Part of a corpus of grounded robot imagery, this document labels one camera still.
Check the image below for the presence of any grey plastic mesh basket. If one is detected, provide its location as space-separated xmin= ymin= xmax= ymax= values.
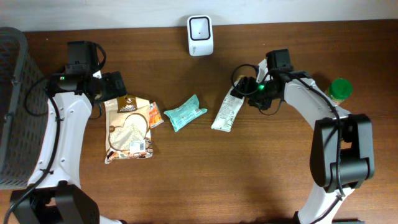
xmin=1 ymin=27 xmax=48 ymax=190

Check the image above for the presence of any green lid jar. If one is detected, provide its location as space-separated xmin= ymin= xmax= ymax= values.
xmin=325 ymin=78 xmax=353 ymax=105

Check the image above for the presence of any white barcode scanner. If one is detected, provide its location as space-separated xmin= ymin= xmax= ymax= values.
xmin=187 ymin=15 xmax=214 ymax=57

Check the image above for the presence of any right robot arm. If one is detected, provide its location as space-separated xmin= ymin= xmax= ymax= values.
xmin=231 ymin=49 xmax=375 ymax=223

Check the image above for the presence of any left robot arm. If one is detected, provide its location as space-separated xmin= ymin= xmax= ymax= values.
xmin=1 ymin=40 xmax=126 ymax=223

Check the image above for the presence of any left black cable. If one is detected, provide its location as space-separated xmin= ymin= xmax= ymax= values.
xmin=2 ymin=43 xmax=107 ymax=224

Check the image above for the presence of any orange tissue packet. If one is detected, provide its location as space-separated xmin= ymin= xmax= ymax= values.
xmin=149 ymin=102 xmax=164 ymax=129

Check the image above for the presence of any teal wipes packet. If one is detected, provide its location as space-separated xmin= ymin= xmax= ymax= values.
xmin=164 ymin=95 xmax=207 ymax=132

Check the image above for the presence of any white tube gold cap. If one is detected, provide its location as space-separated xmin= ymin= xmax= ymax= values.
xmin=211 ymin=87 xmax=245 ymax=133

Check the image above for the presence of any glutinous rice bag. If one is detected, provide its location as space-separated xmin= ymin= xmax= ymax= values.
xmin=104 ymin=95 xmax=153 ymax=164

